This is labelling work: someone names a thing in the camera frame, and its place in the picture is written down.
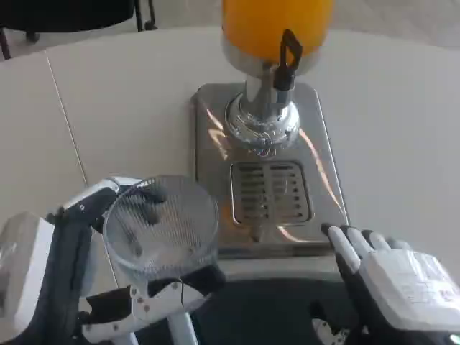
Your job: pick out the steel drip tray base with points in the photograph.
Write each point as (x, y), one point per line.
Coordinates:
(212, 158)

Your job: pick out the white table leg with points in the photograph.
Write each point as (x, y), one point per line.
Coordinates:
(183, 330)

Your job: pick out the black tap lever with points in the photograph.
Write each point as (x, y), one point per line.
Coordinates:
(285, 72)

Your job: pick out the black chair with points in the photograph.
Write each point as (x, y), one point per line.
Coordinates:
(72, 14)

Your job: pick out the clear ribbed glass cup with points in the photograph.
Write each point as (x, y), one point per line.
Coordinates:
(179, 230)

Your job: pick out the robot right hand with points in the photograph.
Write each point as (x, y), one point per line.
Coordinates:
(402, 284)

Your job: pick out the steel slotted drip grid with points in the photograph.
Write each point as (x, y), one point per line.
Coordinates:
(251, 194)

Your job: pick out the orange juice dispenser steel stand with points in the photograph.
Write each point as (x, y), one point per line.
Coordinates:
(266, 28)

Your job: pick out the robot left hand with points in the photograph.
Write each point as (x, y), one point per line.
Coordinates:
(68, 251)

